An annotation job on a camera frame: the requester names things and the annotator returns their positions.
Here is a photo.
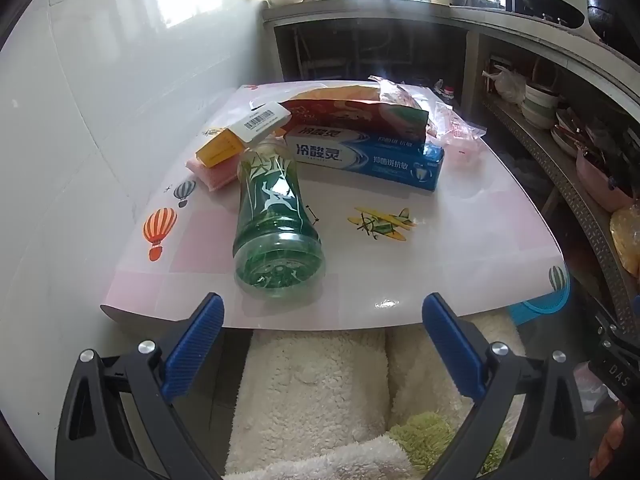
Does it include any red snack bag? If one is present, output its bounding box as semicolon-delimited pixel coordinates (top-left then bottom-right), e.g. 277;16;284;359
280;76;431;145

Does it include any green fluffy cloth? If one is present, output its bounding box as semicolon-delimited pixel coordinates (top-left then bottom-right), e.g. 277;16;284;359
390;410;508;476

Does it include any black pot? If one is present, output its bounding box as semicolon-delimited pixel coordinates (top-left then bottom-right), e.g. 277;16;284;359
582;0;617;41

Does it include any white barcode box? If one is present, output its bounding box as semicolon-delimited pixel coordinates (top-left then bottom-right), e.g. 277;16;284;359
235;101;293;143

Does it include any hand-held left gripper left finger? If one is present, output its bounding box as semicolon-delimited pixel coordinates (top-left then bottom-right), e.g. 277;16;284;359
55;291;226;480

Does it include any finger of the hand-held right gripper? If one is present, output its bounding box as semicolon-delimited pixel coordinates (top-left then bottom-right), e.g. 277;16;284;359
594;310;640;361

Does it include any pink basin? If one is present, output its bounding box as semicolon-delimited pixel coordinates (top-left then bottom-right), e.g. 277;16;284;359
575;147;633;213

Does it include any stack of white bowls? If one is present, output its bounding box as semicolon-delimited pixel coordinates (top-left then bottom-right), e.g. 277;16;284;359
520;82;561;131

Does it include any grey concrete counter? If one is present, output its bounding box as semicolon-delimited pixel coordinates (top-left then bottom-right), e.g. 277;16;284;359
262;0;640;111

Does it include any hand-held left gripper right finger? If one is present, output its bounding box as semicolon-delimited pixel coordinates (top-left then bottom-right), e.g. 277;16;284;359
421;292;596;480

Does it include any clear pink-printed wrapper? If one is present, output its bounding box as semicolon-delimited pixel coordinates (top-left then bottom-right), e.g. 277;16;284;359
425;101;487;158

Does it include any white fluffy blanket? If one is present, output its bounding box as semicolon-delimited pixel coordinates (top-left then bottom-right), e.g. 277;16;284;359
222;312;523;480

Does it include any yellow bag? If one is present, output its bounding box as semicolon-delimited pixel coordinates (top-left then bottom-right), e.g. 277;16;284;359
610;207;640;281

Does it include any black wok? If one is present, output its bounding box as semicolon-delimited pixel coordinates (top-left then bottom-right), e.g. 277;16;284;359
517;0;586;28

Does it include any green plastic bottle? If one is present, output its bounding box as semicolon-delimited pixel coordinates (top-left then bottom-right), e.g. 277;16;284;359
233;139;326;301

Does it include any person's right hand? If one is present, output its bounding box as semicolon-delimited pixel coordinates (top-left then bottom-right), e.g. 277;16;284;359
590;410;628;480

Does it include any woven metal rack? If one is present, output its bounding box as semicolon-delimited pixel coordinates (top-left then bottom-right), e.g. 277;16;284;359
482;95;640;331

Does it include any blue toothpaste box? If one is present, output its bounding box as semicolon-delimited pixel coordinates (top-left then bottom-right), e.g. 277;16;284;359
283;124;446;192

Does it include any white plastic bag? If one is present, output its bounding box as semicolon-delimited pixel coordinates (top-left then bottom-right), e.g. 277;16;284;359
482;67;526;103

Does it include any blue plastic basket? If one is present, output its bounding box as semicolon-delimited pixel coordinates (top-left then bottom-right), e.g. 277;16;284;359
510;280;572;327

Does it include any small yellow box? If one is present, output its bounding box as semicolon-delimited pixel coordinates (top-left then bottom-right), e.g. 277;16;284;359
195;127;247;167

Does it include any pink sponge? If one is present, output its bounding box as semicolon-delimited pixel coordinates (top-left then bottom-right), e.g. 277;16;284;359
186;155;243;192

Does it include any stack of plates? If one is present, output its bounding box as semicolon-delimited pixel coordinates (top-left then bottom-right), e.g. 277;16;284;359
552;110;601;158

